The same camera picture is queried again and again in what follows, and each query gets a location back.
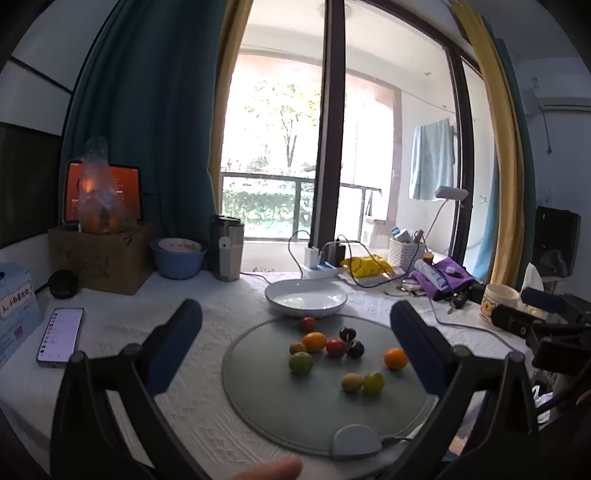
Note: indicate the dark purple plum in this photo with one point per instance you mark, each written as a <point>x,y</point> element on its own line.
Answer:
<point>347,333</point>
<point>355,349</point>

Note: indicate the blue tissue box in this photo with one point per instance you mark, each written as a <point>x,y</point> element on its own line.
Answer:
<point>16,309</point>

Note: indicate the white power strip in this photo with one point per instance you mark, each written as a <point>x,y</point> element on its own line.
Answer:
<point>321,272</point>

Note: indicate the cardboard box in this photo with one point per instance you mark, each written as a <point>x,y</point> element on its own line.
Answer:
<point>101,263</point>

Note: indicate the white charger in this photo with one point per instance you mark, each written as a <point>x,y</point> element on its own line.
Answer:
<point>312,256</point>

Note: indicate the white bear mug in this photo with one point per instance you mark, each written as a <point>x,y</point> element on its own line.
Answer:
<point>497,304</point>

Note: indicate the white plate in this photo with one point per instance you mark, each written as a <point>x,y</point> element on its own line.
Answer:
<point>305,297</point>

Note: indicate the purple tissue pouch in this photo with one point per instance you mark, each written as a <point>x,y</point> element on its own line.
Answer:
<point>455,274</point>

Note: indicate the black charger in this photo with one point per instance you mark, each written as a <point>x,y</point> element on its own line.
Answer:
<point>334,254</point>

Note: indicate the dark window frame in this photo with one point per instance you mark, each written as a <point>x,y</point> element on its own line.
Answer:
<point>330,115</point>

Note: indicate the yellow curtain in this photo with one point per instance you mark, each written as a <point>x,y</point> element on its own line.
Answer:
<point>503,161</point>
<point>226,92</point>

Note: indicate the pink inner bowl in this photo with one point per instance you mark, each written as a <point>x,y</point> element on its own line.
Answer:
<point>178,244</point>

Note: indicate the green fruit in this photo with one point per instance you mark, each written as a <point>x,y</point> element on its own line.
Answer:
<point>300,362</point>
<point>374,382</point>

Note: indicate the yellow plastic bag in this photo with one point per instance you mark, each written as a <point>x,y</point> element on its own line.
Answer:
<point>367,266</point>

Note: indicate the black chair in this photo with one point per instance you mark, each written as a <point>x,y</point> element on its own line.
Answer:
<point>556,235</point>

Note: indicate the person's left hand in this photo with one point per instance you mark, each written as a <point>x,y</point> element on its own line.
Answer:
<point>268,470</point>

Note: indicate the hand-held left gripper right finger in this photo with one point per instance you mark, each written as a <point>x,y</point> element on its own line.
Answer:
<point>415,346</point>

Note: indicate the light blue towel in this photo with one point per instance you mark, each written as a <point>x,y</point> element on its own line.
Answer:
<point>431,159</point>

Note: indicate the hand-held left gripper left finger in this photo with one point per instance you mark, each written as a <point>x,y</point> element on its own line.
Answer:
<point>178,341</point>

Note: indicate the white air conditioner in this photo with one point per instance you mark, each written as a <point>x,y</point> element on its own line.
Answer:
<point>565,97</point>

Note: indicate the plastic bag of oranges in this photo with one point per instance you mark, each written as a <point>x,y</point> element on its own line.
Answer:
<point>99,198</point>

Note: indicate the white desk lamp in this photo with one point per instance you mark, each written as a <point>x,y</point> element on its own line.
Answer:
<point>451,193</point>

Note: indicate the large orange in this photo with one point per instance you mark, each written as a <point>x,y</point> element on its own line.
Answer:
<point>395,358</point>

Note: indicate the balcony railing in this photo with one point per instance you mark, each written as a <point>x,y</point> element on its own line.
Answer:
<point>263,177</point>

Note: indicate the small orange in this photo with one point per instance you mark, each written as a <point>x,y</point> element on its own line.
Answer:
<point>314,342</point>

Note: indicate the black round speaker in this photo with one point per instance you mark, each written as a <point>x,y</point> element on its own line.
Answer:
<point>63,284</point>

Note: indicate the teal curtain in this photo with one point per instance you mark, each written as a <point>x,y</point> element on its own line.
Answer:
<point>152,115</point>

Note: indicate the white woven basket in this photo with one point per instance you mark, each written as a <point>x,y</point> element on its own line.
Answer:
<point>405,254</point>

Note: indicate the smartphone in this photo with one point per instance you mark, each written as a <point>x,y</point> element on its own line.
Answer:
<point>60,337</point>

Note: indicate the white hanging tag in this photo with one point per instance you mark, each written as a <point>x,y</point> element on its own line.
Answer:
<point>225,243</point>

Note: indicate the brown round fruit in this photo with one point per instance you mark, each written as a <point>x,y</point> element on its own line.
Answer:
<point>294,347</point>
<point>352,382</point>

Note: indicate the steel tumbler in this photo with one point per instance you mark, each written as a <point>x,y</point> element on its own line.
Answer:
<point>227,263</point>

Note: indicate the tablet with orange screen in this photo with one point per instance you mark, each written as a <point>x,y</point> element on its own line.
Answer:
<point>127,194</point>

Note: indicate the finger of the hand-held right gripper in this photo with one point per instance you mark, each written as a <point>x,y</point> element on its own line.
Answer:
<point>510,319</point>
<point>545,300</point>

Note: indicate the round grey tray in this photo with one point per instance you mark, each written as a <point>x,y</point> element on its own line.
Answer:
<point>277,406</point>

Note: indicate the blue bowl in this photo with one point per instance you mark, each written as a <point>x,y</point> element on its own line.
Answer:
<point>178,265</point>

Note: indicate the small red fruit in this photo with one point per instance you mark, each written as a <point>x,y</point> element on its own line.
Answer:
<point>335,347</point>
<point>308,323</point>

